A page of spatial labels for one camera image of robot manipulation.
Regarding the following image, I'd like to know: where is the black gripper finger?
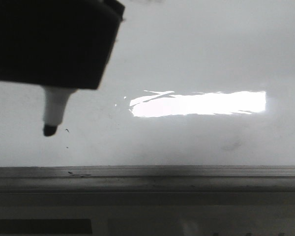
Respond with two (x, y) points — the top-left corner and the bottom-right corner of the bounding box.
(0, 0), (125, 90)

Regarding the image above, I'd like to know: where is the white whiteboard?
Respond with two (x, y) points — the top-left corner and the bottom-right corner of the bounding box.
(0, 0), (295, 167)

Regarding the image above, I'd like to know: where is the aluminium whiteboard frame rail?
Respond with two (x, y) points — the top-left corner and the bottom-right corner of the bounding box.
(0, 166), (295, 236)

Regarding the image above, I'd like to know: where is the white black whiteboard marker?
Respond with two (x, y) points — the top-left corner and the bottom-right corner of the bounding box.
(43, 86), (77, 137)

